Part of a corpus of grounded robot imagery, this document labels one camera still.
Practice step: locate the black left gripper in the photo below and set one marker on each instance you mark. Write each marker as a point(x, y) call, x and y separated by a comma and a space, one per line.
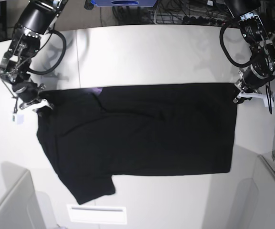
point(253, 78)

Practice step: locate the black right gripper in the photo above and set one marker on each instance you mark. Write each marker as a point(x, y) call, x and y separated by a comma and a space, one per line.
point(29, 92)

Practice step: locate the black T-shirt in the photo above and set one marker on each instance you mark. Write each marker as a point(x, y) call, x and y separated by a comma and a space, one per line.
point(142, 130)

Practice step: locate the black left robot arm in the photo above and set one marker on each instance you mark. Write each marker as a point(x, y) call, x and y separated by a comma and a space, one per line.
point(255, 31)

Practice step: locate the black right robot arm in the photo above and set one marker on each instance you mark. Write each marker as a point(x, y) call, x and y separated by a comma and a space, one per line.
point(37, 19)

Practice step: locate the black power strip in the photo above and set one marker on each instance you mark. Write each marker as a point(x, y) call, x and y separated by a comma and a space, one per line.
point(202, 21)

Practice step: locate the blue box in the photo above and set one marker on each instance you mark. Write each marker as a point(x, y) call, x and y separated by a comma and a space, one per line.
point(110, 3)

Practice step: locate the right grey desk partition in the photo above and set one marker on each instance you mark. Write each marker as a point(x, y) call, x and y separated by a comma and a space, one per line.
point(259, 206)

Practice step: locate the grey desk partition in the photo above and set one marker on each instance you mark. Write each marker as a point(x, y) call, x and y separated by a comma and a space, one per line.
point(259, 206)
point(21, 206)

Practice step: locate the left grey desk partition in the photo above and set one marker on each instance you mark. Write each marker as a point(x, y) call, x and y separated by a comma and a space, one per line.
point(21, 206)

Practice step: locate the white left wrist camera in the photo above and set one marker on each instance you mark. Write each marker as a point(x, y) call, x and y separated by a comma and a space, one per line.
point(269, 101)

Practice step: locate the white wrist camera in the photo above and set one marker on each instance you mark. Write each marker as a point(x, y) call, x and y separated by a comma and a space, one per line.
point(269, 101)
point(18, 119)

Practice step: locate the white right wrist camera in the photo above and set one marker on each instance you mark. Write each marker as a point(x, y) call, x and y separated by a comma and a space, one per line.
point(18, 119)

